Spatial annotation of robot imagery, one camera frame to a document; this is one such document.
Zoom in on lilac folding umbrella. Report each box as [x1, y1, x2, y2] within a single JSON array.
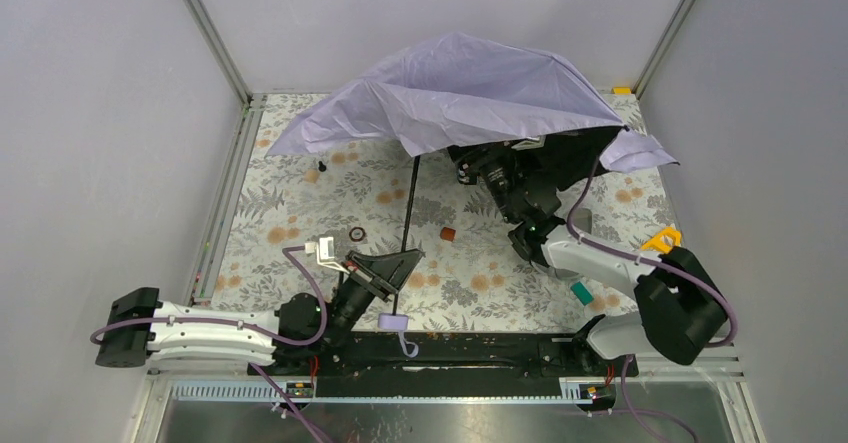
[[266, 31, 680, 360]]

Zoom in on black zippered case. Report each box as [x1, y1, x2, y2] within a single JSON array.
[[571, 208, 593, 234]]

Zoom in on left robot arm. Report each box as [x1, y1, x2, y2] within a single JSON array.
[[89, 238, 424, 368]]

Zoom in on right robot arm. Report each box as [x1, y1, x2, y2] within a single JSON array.
[[448, 138, 738, 365]]

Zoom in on brown poker chip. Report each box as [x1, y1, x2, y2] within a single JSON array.
[[348, 226, 367, 242]]

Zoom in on floral table mat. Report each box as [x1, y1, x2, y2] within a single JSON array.
[[210, 94, 635, 332]]

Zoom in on red-brown wooden block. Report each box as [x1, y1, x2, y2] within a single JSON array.
[[440, 227, 456, 242]]

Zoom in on teal block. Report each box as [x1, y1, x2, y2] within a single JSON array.
[[570, 281, 594, 306]]

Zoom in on yellow triangular toy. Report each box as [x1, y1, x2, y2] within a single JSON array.
[[641, 226, 683, 253]]

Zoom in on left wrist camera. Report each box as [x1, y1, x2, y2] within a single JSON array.
[[304, 236, 346, 273]]

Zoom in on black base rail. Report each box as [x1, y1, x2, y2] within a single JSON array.
[[264, 332, 638, 398]]

